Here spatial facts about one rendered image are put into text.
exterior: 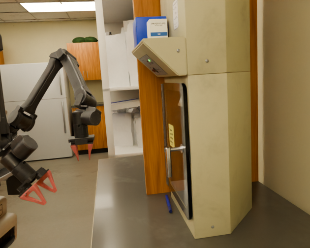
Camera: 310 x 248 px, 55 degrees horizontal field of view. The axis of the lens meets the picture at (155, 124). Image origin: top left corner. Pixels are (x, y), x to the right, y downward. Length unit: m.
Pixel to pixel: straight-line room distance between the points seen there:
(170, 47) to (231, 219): 0.52
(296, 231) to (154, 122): 0.61
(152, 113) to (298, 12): 0.61
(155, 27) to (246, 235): 0.65
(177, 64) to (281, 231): 0.58
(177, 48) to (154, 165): 0.56
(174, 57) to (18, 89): 5.18
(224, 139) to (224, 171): 0.09
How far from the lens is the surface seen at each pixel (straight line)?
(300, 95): 1.12
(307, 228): 1.04
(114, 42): 2.20
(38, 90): 1.58
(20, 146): 1.06
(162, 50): 0.78
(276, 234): 0.98
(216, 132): 0.84
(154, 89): 1.15
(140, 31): 0.97
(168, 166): 0.87
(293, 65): 1.15
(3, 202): 1.62
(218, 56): 0.83
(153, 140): 1.18
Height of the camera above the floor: 1.41
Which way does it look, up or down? 9 degrees down
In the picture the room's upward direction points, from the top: 4 degrees counter-clockwise
